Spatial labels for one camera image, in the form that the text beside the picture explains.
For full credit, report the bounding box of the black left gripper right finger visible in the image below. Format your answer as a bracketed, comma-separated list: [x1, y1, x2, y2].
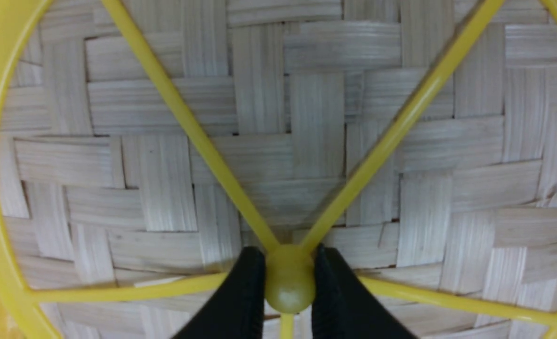
[311, 244, 416, 339]

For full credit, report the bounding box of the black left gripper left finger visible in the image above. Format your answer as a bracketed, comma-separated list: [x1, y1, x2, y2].
[173, 247, 266, 339]

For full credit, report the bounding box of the yellow woven bamboo steamer lid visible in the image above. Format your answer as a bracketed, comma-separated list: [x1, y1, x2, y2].
[0, 0, 557, 339]

